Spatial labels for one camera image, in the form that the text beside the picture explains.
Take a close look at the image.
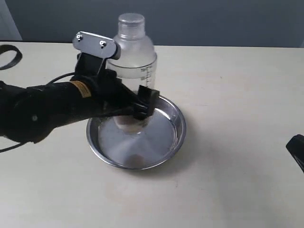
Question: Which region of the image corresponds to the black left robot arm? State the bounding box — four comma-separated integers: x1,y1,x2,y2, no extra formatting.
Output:
0,53,160,143

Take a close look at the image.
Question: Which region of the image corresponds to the round stainless steel pan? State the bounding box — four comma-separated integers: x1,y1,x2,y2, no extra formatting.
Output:
86,96,187,171

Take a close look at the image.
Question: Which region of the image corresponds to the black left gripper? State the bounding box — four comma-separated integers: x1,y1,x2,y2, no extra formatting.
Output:
71,53,159,120

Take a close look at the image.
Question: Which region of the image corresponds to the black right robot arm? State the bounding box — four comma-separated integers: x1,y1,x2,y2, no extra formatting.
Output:
286,134,304,171

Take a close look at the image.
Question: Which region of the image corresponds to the clear plastic shaker bottle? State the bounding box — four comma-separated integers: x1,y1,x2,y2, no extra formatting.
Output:
106,13,158,133

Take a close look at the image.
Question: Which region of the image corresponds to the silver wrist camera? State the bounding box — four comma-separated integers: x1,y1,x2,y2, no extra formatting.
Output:
72,31,121,60

